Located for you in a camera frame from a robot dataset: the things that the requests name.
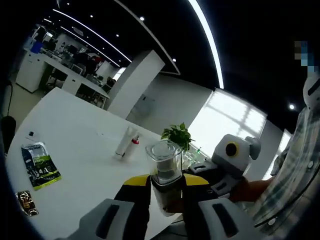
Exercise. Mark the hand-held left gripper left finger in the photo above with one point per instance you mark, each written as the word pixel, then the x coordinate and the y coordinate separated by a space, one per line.
pixel 112 220

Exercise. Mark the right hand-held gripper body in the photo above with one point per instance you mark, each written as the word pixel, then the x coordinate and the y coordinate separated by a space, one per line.
pixel 220 157

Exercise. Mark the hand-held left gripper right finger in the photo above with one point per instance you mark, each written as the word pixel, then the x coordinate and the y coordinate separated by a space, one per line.
pixel 212 220

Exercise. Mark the white clear-capped skincare bottle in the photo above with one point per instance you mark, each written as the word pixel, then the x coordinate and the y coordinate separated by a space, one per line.
pixel 163 160

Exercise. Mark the red-collared skincare spray bottle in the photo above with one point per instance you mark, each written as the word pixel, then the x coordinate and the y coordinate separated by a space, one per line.
pixel 135 141

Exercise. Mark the gold foil skincare sachet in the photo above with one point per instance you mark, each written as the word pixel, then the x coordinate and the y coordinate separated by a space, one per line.
pixel 26 203

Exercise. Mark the green black skincare packet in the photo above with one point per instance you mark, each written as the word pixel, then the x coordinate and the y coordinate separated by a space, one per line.
pixel 40 167

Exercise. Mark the clear skincare sample packet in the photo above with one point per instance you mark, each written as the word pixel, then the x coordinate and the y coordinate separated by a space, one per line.
pixel 31 134

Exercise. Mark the person's right hand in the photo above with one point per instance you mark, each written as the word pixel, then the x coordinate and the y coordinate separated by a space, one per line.
pixel 247 191

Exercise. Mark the bright window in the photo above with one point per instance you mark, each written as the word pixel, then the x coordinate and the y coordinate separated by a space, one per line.
pixel 225 117

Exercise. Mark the green potted plant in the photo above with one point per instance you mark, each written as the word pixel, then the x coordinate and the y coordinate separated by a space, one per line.
pixel 177 135

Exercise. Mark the white chest-worn device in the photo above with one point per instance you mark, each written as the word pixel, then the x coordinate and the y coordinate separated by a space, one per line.
pixel 311 92

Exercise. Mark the ceiling light strip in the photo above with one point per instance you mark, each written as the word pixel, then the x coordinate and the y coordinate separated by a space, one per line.
pixel 210 37

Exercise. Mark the black chair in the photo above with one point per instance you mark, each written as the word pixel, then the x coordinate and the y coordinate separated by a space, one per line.
pixel 8 132

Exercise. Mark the row of white office desks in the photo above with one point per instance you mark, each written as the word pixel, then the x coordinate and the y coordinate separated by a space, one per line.
pixel 50 72

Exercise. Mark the blue box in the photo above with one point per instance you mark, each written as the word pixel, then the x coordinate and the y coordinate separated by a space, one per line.
pixel 38 47

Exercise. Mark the white wall cabinet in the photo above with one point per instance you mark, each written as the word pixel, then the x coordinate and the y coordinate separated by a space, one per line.
pixel 143 105

